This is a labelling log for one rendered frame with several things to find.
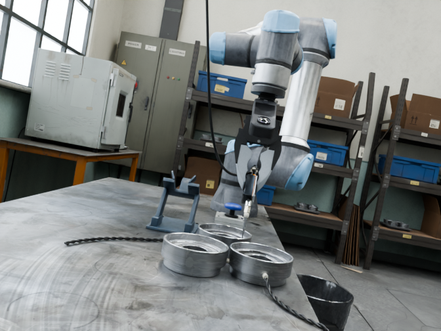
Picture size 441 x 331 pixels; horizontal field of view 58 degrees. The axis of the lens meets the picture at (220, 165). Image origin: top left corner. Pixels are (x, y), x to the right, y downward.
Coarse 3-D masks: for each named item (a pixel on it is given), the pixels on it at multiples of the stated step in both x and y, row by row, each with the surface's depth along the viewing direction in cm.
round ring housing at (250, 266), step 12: (264, 252) 69; (276, 252) 68; (240, 264) 61; (252, 264) 60; (264, 264) 59; (276, 264) 60; (288, 264) 61; (240, 276) 61; (252, 276) 60; (276, 276) 60; (288, 276) 62
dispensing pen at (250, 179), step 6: (252, 168) 82; (258, 168) 82; (252, 174) 82; (246, 180) 79; (252, 180) 79; (246, 186) 78; (252, 186) 78; (246, 192) 77; (252, 192) 77; (246, 198) 78; (246, 204) 78; (246, 210) 77; (246, 216) 76; (246, 222) 76
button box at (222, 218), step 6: (216, 216) 86; (222, 216) 88; (228, 216) 88; (234, 216) 88; (240, 216) 92; (216, 222) 86; (222, 222) 86; (228, 222) 86; (234, 222) 86; (240, 222) 86; (240, 228) 86
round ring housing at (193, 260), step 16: (176, 240) 66; (192, 240) 68; (208, 240) 68; (176, 256) 59; (192, 256) 58; (208, 256) 58; (224, 256) 61; (176, 272) 59; (192, 272) 59; (208, 272) 59
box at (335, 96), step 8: (320, 80) 410; (328, 80) 409; (336, 80) 408; (344, 80) 407; (320, 88) 410; (328, 88) 409; (336, 88) 408; (344, 88) 407; (352, 88) 407; (320, 96) 411; (328, 96) 410; (336, 96) 409; (344, 96) 408; (352, 96) 414; (320, 104) 412; (328, 104) 411; (336, 104) 410; (344, 104) 409; (320, 112) 412; (328, 112) 411; (336, 112) 410; (344, 112) 409
